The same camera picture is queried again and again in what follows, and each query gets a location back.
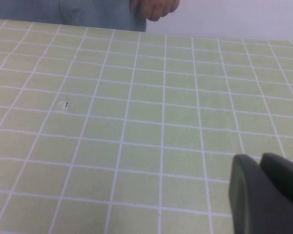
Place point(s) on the blue jeans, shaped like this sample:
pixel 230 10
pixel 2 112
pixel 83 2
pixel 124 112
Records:
pixel 88 12

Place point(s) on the small clear tape piece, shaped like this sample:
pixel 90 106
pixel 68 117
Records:
pixel 63 105

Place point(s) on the person's left hand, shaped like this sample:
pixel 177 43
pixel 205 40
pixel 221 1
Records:
pixel 156 8

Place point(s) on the green checked tablecloth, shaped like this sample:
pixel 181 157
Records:
pixel 146 117

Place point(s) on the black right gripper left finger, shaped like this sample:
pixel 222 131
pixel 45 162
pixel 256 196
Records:
pixel 254 204

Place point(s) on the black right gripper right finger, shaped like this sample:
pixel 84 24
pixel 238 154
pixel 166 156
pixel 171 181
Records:
pixel 285 178

